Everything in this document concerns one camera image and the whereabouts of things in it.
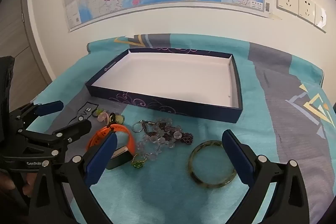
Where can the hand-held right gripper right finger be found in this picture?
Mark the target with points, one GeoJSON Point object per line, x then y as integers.
{"type": "Point", "coordinates": [236, 155]}

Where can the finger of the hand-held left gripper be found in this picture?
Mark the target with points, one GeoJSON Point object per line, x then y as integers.
{"type": "Point", "coordinates": [76, 128]}
{"type": "Point", "coordinates": [50, 107]}

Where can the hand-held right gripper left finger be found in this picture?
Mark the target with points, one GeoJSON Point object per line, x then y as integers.
{"type": "Point", "coordinates": [102, 158]}

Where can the orange smart watch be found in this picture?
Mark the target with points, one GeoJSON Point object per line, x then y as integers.
{"type": "Point", "coordinates": [128, 137]}

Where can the green jade bangle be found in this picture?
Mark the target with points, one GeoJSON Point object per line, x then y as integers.
{"type": "Point", "coordinates": [193, 169]}

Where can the dark blue cardboard box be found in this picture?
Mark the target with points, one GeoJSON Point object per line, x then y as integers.
{"type": "Point", "coordinates": [170, 77]}

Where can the person's left hand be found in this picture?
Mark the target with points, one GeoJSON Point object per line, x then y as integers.
{"type": "Point", "coordinates": [29, 184]}

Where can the teal grey printed blanket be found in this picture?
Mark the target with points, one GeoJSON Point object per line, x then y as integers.
{"type": "Point", "coordinates": [262, 108]}

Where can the grey brown door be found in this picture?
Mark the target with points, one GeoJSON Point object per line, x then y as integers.
{"type": "Point", "coordinates": [18, 37]}

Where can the clear tape strip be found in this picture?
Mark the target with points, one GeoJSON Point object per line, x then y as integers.
{"type": "Point", "coordinates": [276, 16]}

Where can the white wall switch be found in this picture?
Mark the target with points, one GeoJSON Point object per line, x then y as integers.
{"type": "Point", "coordinates": [320, 18]}

